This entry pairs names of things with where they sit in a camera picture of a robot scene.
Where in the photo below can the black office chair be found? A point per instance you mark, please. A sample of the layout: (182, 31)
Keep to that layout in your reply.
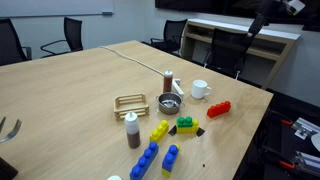
(73, 33)
(10, 43)
(226, 50)
(173, 33)

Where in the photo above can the orange building block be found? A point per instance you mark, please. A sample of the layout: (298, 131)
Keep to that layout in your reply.
(218, 109)

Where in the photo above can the white plug adapter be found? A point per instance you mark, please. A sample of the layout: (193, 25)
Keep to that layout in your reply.
(176, 80)

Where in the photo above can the half-full brown sauce bottle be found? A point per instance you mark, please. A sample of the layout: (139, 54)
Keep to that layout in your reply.
(133, 133)

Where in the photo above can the green-yellow building block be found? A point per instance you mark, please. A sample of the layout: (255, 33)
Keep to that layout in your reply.
(187, 128)

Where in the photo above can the small wooden crate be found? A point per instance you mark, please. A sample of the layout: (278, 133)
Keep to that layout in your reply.
(130, 114)

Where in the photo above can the white round disc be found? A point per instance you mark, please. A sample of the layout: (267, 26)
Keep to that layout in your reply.
(316, 142)

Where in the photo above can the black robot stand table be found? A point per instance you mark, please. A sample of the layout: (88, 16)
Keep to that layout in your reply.
(260, 150)

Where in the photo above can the grey metal utensil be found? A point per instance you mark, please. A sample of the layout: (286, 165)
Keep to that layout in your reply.
(11, 131)

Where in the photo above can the cream power strip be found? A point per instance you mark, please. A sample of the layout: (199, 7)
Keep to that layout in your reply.
(178, 90)

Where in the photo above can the long blue building block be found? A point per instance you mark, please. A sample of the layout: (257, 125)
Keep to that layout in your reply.
(144, 161)

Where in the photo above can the full brown sauce bottle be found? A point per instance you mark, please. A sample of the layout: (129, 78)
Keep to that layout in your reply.
(168, 83)

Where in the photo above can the white wall whiteboard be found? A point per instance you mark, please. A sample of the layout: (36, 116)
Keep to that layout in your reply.
(50, 6)

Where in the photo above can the white ceramic mug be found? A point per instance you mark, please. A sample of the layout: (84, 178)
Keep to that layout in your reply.
(199, 89)

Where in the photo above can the aluminium extrusion bracket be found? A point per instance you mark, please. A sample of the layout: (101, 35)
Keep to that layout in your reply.
(308, 163)
(305, 128)

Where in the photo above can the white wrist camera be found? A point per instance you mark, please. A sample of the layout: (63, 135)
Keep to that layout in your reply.
(295, 6)

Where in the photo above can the grey whiteboard eraser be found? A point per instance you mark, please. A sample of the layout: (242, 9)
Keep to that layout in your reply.
(107, 13)

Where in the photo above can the wooden sideboard shelf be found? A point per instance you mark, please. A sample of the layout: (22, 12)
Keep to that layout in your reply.
(281, 53)

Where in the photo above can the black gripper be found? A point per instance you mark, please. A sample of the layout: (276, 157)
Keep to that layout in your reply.
(271, 8)

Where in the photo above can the blue-yellow building block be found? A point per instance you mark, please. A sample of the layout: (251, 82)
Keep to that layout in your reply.
(169, 158)

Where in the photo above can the long yellow building block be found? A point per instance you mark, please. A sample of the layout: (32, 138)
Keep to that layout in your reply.
(159, 131)

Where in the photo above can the white round cap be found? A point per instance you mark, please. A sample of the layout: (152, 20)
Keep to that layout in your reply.
(115, 178)

